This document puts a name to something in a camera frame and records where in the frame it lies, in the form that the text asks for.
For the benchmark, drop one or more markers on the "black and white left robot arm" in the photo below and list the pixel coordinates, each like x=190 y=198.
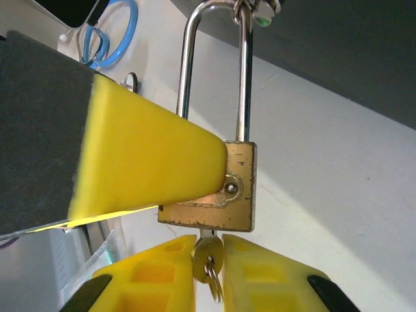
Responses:
x=71 y=11

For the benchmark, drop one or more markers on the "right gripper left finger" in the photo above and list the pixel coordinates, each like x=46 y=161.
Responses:
x=156 y=279

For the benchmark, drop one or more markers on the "blue stethoscope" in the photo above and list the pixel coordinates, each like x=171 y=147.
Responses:
x=132 y=29

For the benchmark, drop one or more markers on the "brass padlock with long shackle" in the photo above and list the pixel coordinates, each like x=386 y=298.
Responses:
x=240 y=201

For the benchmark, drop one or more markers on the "aluminium table edge rail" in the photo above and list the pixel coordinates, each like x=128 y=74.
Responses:
x=97 y=260

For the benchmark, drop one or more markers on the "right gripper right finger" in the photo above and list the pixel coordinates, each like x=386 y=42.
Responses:
x=269 y=279

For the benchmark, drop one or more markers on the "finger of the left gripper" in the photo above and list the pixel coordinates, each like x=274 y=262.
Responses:
x=146 y=156

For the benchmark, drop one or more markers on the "small brass key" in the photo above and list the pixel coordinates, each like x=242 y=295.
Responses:
x=208 y=252

